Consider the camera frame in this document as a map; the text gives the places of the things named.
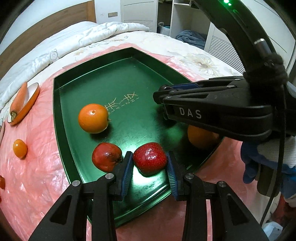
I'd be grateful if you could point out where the orange near tray edge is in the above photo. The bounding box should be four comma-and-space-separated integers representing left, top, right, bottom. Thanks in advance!
187, 125, 219, 148

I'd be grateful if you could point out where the orange white bowl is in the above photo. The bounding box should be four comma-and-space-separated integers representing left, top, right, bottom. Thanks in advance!
8, 83, 40, 126

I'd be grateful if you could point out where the black cable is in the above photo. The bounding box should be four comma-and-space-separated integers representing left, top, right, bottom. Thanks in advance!
254, 38, 287, 227

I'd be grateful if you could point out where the white wardrobe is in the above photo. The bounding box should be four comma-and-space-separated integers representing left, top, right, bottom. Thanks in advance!
120, 1, 295, 73

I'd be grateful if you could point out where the pink plastic sheet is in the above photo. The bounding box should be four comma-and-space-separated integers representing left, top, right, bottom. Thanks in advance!
0, 43, 262, 241

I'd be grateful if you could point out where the dull red apple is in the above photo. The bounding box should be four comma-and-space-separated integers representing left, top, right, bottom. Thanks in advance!
92, 143, 122, 173

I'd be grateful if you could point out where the shiny red apple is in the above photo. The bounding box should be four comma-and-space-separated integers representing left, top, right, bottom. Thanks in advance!
133, 142, 167, 176

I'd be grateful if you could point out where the white duvet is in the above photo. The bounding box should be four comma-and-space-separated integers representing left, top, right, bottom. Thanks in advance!
1, 21, 149, 108

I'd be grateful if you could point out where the right hand blue white glove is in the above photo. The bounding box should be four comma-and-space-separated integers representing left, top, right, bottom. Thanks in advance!
240, 136, 295, 207

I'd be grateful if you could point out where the blue folded blanket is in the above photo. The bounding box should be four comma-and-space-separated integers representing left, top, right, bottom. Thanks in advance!
176, 30, 207, 50

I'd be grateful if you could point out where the small red fruit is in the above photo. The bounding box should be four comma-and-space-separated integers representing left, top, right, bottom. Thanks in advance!
0, 176, 6, 190

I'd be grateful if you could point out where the orange carrot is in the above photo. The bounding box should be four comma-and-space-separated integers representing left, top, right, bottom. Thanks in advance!
10, 82, 27, 122

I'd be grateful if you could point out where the small orange mandarin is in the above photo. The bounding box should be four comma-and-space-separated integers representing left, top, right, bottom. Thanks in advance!
13, 139, 28, 159

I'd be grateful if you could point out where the green rectangular tray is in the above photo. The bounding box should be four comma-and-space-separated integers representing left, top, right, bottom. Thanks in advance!
53, 47, 224, 229

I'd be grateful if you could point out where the wooden headboard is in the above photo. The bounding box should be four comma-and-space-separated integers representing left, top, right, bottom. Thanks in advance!
1, 1, 96, 77

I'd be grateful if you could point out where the large orange in tray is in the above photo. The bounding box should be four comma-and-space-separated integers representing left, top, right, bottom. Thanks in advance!
78, 103, 109, 133

